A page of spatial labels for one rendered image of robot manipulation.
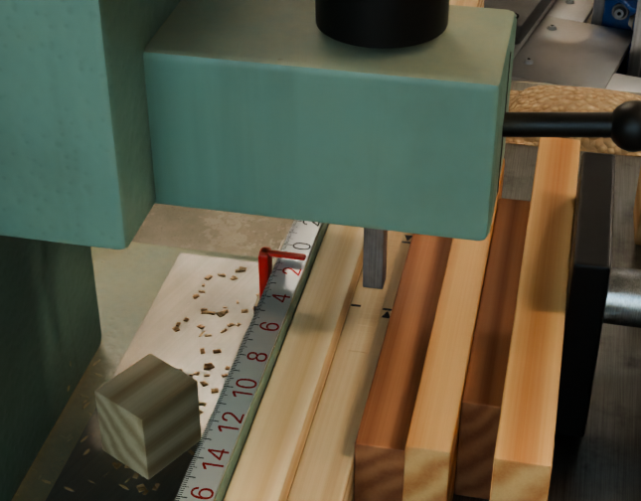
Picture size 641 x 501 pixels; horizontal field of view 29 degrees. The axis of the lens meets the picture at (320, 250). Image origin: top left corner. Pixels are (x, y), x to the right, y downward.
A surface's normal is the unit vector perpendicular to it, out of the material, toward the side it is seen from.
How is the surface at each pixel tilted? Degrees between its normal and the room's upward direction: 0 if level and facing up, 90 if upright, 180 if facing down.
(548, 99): 12
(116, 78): 90
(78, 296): 90
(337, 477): 0
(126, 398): 0
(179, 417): 90
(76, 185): 90
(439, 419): 0
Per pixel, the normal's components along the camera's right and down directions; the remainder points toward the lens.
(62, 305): 0.98, 0.12
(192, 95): -0.21, 0.55
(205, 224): 0.00, -0.82
